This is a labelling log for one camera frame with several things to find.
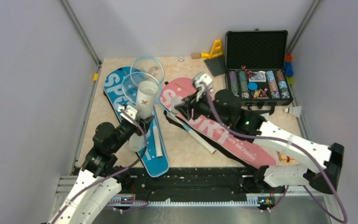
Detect white shuttlecock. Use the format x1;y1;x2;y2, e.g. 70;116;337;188
284;106;302;118
170;96;183;114
260;113;269;120

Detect dark grey building plate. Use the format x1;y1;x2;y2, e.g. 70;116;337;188
204;55;226;77

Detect purple cable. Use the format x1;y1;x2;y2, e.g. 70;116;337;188
202;82;349;224
48;110;150;224

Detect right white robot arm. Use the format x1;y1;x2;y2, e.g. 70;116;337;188
170;90;344;195

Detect blue racket cover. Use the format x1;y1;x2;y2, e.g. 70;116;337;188
103;66;169;177

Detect pink racket cover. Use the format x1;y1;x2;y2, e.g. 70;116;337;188
160;77;277;168

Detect white shuttlecock below case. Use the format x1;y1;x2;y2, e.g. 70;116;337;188
260;113;269;120

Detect lower blue badminton racket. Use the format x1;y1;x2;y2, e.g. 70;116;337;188
122;73;216;154

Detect small wooden block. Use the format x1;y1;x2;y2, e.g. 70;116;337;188
191;53;201;60

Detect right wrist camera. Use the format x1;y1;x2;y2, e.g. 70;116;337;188
193;72;214;95

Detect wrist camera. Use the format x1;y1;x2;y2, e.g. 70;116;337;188
193;72;214;95
117;104;138;120

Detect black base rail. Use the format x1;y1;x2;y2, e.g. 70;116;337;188
115;167;284;202

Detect red white card box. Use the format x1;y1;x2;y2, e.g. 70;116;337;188
277;152;297;164

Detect coloured toys in corner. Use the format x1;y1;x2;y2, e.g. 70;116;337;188
284;54;294;85

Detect clear tube lid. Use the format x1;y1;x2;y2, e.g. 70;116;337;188
175;129;190;141

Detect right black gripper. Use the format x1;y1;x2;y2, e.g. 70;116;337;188
175;88;231;127

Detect black poker chip case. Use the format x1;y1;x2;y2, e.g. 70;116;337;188
225;30;293;115

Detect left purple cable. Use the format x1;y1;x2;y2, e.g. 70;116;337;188
48;110;150;224

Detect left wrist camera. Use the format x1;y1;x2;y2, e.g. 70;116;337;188
117;104;138;120

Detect yellow letter A toy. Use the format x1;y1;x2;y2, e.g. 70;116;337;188
200;39;223;59

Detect upper blue badminton racket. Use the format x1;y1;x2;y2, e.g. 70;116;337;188
130;56;165;83

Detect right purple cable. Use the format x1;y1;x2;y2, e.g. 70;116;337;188
202;82;349;224

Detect blue badminton racket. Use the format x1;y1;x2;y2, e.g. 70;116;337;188
130;56;165;83
122;73;216;154

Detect yellow clip on frame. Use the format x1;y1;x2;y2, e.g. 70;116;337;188
93;73;99;82

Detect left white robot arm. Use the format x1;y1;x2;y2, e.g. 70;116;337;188
48;112;154;224

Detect white shuttlecock tube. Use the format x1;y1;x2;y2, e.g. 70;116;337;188
128;80;159;152

